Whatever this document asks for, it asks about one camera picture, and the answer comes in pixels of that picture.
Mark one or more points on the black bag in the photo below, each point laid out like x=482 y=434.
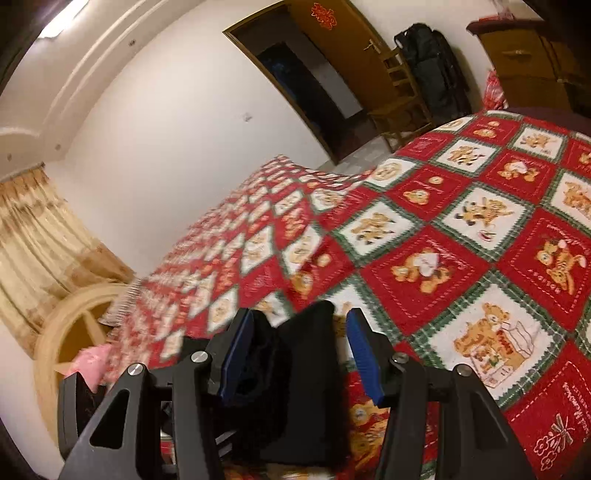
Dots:
x=434 y=74

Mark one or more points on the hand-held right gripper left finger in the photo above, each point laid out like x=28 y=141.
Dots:
x=238 y=357

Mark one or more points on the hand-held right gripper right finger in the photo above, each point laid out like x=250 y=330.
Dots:
x=364 y=360

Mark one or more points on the red plaid cloth bundle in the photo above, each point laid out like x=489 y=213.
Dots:
x=495 y=92

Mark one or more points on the pink pillow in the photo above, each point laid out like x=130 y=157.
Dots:
x=92 y=362

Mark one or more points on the red paper door decoration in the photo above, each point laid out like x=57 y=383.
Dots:
x=324 y=14

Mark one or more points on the wooden dresser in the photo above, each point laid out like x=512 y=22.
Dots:
x=526 y=64

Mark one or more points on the red printed bear blanket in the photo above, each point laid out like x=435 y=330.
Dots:
x=461 y=230

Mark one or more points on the wooden door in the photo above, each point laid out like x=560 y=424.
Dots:
x=341 y=41

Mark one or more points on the wooden chair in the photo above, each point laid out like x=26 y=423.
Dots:
x=401 y=110

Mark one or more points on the beige patterned curtain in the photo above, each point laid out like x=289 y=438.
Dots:
x=46 y=244

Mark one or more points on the cream headboard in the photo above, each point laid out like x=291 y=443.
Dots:
x=51 y=337

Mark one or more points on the wooden door frame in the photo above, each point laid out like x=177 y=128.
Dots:
x=279 y=92

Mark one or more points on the black pants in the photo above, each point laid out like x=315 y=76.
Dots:
x=309 y=392

